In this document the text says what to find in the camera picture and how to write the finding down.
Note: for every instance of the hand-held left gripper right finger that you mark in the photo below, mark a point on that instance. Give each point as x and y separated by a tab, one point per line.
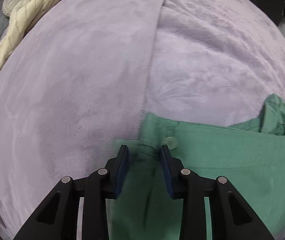
168	175

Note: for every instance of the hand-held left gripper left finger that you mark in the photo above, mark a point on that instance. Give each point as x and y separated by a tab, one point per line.
122	172

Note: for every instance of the green work shirt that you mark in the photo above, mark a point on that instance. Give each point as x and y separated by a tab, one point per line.
232	167

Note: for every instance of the purple plush blanket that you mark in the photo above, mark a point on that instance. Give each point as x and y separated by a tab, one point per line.
82	80

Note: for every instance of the cream quilted blanket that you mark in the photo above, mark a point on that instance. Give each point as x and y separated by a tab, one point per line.
20	25

